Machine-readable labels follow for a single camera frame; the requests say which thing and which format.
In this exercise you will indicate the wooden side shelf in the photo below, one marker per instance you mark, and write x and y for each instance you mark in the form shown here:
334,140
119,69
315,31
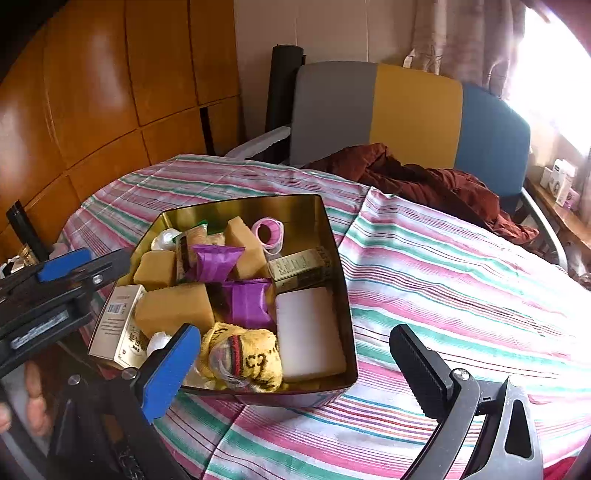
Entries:
568,226

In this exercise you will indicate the small pink packet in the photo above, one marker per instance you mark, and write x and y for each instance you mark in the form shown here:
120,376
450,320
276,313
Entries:
572,197

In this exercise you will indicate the grey yellow blue chair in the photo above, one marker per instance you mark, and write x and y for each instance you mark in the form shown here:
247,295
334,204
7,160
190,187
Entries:
415,110

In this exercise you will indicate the white box round print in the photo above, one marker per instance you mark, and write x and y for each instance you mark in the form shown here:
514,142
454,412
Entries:
549,182

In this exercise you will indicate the bright window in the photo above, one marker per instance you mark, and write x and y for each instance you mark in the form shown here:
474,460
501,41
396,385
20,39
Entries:
549,69

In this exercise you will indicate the yellow sponge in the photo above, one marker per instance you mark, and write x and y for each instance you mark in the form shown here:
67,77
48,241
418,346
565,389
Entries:
175,307
244,247
154,270

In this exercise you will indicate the golden tin box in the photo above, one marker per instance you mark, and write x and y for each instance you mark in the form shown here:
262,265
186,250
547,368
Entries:
295,210

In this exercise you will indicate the purple snack packet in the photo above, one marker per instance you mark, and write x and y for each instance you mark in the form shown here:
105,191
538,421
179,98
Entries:
251,302
214,263

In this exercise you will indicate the wooden wardrobe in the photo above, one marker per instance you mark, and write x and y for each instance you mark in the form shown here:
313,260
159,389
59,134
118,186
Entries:
92,92

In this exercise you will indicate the person's left hand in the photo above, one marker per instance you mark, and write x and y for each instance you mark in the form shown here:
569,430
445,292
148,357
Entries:
39,401

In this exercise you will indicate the white plastic bag ball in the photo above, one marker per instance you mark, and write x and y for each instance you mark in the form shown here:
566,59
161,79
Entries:
159,344
166,237

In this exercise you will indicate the striped tablecloth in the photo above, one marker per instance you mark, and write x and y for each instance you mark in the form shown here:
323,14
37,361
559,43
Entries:
438,286

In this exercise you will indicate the patterned beige curtain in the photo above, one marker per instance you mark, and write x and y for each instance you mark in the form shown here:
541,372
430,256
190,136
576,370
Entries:
452,37

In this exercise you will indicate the small cream box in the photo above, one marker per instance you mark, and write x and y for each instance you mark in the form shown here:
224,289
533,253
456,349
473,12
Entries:
300,270

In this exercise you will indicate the black rolled mat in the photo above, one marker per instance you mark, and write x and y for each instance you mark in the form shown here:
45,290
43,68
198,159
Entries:
284,92

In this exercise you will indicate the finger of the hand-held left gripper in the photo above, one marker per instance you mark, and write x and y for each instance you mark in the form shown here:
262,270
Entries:
60,267
106,266

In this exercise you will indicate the black bar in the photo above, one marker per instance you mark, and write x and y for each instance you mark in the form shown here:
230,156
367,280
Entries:
27,230

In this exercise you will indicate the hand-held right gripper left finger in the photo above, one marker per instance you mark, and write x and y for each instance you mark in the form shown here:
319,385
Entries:
168,374

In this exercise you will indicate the white block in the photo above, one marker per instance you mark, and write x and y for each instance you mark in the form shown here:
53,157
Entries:
309,332

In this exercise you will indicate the yellow sock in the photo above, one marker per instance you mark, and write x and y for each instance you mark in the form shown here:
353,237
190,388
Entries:
258,364

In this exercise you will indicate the red garment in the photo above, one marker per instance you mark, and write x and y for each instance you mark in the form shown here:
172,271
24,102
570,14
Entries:
570,468

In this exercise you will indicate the white box dark label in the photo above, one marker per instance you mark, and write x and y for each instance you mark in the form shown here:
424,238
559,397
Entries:
565,173

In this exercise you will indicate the pink tape roll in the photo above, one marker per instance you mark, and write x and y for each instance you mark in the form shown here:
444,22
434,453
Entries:
265,222

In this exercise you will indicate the cardboard box white label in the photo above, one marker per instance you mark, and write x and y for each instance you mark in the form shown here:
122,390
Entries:
117,323

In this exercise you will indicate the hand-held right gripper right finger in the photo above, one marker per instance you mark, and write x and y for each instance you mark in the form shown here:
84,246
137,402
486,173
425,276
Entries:
418,369

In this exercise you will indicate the green cracker packet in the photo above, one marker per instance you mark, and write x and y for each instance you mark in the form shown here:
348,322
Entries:
196,242

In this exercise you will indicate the brown jacket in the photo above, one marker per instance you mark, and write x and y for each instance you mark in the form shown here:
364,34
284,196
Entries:
415,180

